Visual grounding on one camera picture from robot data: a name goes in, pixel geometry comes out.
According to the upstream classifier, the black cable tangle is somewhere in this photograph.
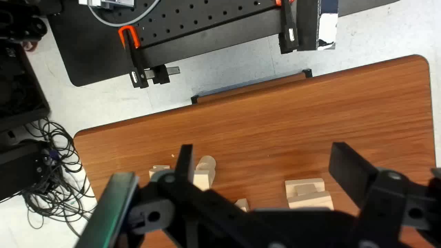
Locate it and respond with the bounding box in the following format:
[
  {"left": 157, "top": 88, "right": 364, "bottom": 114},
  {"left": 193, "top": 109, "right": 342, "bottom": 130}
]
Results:
[{"left": 19, "top": 117, "right": 99, "bottom": 237}]

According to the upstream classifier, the orange-handled black bar clamp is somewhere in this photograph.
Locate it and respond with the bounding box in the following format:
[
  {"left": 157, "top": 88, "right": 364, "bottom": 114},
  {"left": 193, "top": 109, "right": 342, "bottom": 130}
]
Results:
[
  {"left": 116, "top": 24, "right": 182, "bottom": 90},
  {"left": 273, "top": 0, "right": 300, "bottom": 55}
]

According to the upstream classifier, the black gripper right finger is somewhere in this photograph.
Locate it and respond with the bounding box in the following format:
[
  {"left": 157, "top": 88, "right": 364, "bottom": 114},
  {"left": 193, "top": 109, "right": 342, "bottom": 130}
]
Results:
[{"left": 328, "top": 141, "right": 441, "bottom": 248}]

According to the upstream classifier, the small wooden rectangular block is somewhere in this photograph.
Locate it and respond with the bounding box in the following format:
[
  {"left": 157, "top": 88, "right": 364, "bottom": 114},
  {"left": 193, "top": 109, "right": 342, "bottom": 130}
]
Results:
[{"left": 233, "top": 197, "right": 251, "bottom": 214}]

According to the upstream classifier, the white cable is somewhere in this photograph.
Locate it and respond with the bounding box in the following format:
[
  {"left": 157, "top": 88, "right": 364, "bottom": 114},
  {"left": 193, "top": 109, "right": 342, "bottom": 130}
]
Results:
[{"left": 85, "top": 0, "right": 162, "bottom": 28}]

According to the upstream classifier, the tall upright wooden block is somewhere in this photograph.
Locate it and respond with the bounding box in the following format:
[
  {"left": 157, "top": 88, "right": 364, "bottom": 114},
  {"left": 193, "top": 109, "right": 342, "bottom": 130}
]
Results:
[{"left": 191, "top": 165, "right": 213, "bottom": 192}]

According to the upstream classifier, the silver metal camera bracket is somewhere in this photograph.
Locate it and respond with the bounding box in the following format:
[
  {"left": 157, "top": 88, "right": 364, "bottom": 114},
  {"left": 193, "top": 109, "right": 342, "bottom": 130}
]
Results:
[{"left": 76, "top": 0, "right": 138, "bottom": 13}]

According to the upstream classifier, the white paper piece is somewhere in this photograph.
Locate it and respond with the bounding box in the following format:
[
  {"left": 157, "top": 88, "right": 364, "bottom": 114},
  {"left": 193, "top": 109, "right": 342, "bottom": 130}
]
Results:
[{"left": 317, "top": 11, "right": 340, "bottom": 52}]

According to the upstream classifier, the black perforated breadboard platform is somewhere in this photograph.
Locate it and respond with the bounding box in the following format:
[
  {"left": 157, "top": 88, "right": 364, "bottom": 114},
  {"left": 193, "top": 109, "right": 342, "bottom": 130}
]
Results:
[{"left": 47, "top": 0, "right": 401, "bottom": 88}]

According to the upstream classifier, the notched wooden block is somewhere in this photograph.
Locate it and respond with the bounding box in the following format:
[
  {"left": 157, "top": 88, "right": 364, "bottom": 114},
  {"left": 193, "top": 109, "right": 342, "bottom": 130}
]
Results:
[{"left": 284, "top": 178, "right": 336, "bottom": 212}]

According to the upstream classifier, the black electronics box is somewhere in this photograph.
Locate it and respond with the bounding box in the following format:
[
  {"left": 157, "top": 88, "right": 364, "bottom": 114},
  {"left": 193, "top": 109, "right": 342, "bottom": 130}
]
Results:
[{"left": 0, "top": 135, "right": 55, "bottom": 201}]

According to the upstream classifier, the large black equipment case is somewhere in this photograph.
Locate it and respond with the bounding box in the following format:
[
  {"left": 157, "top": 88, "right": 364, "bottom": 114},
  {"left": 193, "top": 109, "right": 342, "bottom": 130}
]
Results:
[{"left": 0, "top": 39, "right": 52, "bottom": 135}]

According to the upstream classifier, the black wheeled stand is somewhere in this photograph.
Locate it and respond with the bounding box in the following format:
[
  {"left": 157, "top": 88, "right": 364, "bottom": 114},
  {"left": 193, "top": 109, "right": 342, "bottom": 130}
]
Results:
[{"left": 0, "top": 0, "right": 63, "bottom": 52}]

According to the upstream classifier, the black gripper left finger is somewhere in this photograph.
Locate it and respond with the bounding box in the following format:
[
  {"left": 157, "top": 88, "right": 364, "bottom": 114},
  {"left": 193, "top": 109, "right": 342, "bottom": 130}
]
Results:
[{"left": 125, "top": 143, "right": 252, "bottom": 248}]

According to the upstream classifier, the round-topped wooden block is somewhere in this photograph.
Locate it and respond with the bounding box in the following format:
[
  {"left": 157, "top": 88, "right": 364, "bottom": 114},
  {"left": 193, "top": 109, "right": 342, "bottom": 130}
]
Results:
[{"left": 147, "top": 164, "right": 172, "bottom": 182}]

